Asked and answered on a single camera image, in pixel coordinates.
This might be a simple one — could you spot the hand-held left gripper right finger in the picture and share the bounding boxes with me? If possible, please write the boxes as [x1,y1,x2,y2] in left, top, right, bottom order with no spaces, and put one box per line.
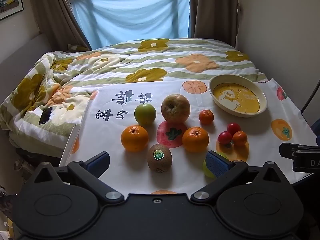
[190,151,284,204]

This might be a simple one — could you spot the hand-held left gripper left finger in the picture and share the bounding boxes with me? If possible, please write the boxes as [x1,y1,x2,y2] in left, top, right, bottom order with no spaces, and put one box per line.
[34,151,125,204]

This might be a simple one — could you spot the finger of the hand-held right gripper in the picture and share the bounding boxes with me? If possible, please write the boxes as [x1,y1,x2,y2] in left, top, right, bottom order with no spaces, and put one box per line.
[279,142,320,159]
[292,148,320,173]

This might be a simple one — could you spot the large orange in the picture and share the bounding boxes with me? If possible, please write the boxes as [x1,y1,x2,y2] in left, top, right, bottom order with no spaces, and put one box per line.
[182,127,210,153]
[121,125,149,152]

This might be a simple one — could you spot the kiwi with green sticker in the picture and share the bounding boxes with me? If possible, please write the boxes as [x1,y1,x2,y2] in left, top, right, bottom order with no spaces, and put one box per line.
[147,144,173,173]

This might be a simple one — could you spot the green apple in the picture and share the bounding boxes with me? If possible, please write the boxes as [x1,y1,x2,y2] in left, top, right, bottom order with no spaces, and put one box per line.
[134,104,157,126]

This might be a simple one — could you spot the brown russet apple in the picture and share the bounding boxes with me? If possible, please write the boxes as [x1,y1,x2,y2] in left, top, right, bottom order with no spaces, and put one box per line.
[161,94,191,123]

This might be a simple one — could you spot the cream bowl with yellow print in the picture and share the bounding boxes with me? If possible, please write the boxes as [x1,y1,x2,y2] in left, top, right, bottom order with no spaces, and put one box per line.
[208,75,268,117]

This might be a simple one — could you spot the yellow-green round fruit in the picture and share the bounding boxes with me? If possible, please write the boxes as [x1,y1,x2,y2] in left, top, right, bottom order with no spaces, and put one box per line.
[202,152,229,179]

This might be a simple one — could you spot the white fruit-print cloth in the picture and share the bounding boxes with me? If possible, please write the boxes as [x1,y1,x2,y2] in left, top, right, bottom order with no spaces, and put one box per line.
[60,77,318,196]

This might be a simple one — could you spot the red cherry tomato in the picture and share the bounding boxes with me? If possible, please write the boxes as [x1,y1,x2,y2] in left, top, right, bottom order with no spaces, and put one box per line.
[227,123,241,135]
[218,131,233,145]

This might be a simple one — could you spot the small mandarin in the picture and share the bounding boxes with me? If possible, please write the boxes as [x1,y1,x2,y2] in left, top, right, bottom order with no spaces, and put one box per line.
[232,131,248,147]
[199,110,215,125]

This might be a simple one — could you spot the white table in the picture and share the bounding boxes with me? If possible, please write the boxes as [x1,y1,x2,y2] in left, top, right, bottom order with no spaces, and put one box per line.
[58,124,81,167]

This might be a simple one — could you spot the black smartphone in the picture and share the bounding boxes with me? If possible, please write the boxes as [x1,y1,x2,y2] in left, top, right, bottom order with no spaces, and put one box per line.
[38,106,54,125]

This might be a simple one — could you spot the floral striped quilt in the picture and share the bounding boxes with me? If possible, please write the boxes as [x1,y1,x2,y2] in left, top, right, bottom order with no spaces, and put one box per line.
[0,38,269,153]

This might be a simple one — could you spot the beige bed headboard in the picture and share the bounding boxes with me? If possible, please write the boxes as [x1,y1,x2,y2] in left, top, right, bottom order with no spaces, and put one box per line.
[0,32,53,105]

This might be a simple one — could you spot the light blue window cloth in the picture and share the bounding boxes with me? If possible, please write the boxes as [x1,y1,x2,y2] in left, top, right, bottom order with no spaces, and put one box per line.
[72,0,190,51]

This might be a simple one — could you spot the brown curtain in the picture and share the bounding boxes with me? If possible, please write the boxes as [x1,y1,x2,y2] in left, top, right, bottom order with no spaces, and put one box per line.
[27,0,91,53]
[188,0,241,48]

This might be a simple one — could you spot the black cable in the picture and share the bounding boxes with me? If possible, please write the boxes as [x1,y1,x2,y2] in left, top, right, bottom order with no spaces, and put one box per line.
[300,78,320,113]

